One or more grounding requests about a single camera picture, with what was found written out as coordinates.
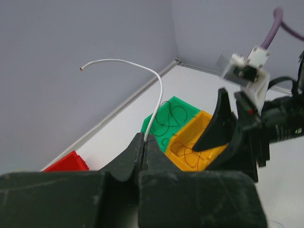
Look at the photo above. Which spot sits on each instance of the right green plastic bin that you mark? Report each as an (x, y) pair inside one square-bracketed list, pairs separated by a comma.
[(172, 115)]

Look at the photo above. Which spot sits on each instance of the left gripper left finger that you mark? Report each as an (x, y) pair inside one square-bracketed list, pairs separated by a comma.
[(107, 198)]

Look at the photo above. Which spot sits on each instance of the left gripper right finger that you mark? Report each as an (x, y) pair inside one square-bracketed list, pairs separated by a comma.
[(170, 198)]

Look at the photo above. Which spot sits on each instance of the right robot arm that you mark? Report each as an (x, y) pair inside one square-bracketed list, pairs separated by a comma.
[(283, 117)]

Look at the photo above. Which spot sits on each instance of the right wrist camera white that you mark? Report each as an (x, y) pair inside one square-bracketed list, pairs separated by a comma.
[(248, 72)]

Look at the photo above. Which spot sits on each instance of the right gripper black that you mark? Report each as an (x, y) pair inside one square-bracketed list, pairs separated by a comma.
[(246, 139)]

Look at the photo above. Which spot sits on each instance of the red plastic bin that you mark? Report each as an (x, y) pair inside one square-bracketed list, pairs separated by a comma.
[(71, 162)]

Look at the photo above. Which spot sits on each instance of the yellow plastic bin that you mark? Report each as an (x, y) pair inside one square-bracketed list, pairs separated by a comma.
[(179, 149)]

